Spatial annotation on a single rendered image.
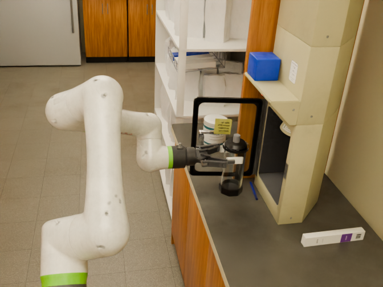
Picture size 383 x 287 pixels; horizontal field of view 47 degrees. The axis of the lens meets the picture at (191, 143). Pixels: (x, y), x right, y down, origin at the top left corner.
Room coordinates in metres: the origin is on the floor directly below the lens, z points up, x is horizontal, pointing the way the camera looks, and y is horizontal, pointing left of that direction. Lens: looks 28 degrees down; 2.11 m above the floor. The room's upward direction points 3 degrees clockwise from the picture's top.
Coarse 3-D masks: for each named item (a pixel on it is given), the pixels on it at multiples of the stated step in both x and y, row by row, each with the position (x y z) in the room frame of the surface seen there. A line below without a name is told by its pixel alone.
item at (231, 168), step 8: (224, 144) 1.58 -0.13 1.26; (224, 152) 1.58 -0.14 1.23; (224, 168) 1.56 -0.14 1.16; (232, 168) 1.54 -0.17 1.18; (240, 168) 1.55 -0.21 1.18; (224, 176) 1.56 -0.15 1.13; (232, 176) 1.54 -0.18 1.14; (240, 176) 1.55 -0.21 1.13; (224, 184) 1.56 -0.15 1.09; (232, 184) 1.54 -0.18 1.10; (240, 184) 1.56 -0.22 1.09
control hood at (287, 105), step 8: (256, 88) 1.62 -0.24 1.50; (264, 88) 1.60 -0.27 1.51; (272, 88) 1.60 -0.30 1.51; (280, 88) 1.61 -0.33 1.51; (264, 96) 1.53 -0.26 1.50; (272, 96) 1.52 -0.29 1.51; (280, 96) 1.53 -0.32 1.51; (288, 96) 1.53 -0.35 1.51; (272, 104) 1.47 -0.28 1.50; (280, 104) 1.48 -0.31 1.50; (288, 104) 1.48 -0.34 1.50; (296, 104) 1.49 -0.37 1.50; (280, 112) 1.48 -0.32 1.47; (288, 112) 1.48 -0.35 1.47; (296, 112) 1.49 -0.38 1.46; (288, 120) 1.49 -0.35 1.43; (296, 120) 1.50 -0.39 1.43
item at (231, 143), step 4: (236, 136) 1.58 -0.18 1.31; (240, 136) 1.58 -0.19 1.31; (228, 140) 1.59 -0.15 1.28; (232, 140) 1.60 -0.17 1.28; (236, 140) 1.57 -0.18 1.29; (240, 140) 1.60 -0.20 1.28; (228, 144) 1.57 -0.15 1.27; (232, 144) 1.56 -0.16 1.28; (236, 144) 1.56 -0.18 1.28; (240, 144) 1.57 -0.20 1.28; (244, 144) 1.57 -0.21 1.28; (232, 148) 1.55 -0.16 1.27; (236, 148) 1.55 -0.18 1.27; (240, 148) 1.55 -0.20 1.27; (244, 148) 1.56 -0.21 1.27
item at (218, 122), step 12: (204, 108) 1.76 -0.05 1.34; (216, 108) 1.77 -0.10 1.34; (228, 108) 1.77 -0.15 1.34; (240, 108) 1.78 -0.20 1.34; (252, 108) 1.79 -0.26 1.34; (192, 120) 1.76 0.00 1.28; (204, 120) 1.76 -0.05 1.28; (216, 120) 1.77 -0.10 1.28; (228, 120) 1.78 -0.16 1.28; (240, 120) 1.78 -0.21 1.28; (252, 120) 1.79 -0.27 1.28; (204, 132) 1.77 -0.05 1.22; (216, 132) 1.77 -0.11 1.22; (228, 132) 1.78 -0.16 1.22; (240, 132) 1.78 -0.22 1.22; (252, 132) 1.79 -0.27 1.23; (204, 144) 1.77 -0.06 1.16; (216, 156) 1.77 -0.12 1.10; (204, 168) 1.77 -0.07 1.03; (216, 168) 1.77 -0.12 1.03
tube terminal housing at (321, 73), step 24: (288, 48) 1.66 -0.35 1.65; (312, 48) 1.50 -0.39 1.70; (336, 48) 1.52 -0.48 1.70; (288, 72) 1.63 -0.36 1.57; (312, 72) 1.50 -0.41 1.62; (336, 72) 1.54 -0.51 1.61; (312, 96) 1.50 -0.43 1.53; (336, 96) 1.61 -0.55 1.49; (312, 120) 1.51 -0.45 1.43; (312, 144) 1.51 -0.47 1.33; (288, 168) 1.49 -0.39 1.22; (312, 168) 1.52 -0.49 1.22; (264, 192) 1.67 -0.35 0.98; (288, 192) 1.50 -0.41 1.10; (312, 192) 1.58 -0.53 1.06; (288, 216) 1.50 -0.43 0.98
